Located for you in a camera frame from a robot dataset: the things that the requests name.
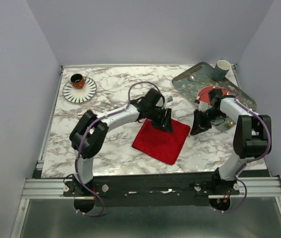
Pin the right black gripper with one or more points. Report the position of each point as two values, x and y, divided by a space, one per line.
198 125

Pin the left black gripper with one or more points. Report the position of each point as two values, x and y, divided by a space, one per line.
167 125

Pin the red cloth napkin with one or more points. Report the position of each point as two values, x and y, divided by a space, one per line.
161 145

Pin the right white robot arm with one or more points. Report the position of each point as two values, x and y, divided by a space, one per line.
252 139

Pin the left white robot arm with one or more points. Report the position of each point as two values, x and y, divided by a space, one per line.
89 134

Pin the red blue patterned plate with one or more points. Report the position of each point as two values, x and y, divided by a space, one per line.
203 94

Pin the green floral tray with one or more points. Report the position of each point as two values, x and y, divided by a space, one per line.
203 79

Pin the silver spoon on tray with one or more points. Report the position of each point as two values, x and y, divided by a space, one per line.
190 78

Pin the dark green white cup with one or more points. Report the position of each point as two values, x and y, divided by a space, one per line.
221 68

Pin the silver fork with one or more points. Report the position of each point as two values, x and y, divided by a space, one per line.
79 113

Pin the striped white saucer plate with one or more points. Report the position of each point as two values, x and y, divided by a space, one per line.
79 96

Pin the brown black teacup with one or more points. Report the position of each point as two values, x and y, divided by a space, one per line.
77 81

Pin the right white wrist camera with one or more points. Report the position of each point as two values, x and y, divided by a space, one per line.
201 105

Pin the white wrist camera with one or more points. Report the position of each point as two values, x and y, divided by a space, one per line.
167 99
201 105

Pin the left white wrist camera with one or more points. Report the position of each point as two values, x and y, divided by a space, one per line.
167 99

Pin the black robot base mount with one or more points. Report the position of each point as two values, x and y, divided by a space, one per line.
198 189

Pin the aluminium rail frame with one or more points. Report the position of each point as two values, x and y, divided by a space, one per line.
46 213

